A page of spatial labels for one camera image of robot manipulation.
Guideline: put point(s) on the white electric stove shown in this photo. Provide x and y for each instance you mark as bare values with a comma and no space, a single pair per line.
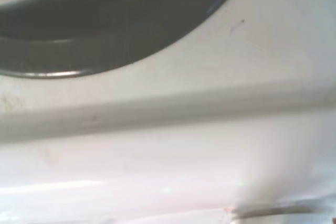
183,134

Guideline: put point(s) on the black stove burner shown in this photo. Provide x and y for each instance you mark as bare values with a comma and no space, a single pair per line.
118,30

